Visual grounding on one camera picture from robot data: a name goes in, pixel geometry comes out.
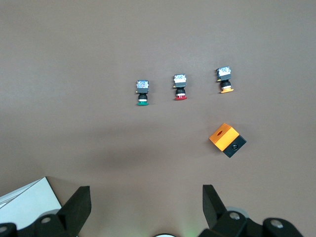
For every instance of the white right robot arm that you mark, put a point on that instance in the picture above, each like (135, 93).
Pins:
(164, 235)

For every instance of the brown table cover mat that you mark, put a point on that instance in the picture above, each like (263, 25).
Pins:
(98, 74)

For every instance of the red push button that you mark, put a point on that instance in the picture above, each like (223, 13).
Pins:
(179, 84)

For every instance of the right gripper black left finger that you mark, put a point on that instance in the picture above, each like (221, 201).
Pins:
(71, 212)

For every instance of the green push button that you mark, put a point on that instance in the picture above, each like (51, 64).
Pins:
(142, 90)

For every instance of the orange black button enclosure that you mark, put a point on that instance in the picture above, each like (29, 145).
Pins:
(223, 138)

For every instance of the white drawer cabinet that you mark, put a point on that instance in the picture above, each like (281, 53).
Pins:
(29, 200)

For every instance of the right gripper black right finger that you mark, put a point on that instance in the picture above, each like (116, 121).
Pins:
(214, 212)

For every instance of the yellow push button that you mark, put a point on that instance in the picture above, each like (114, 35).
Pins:
(224, 76)

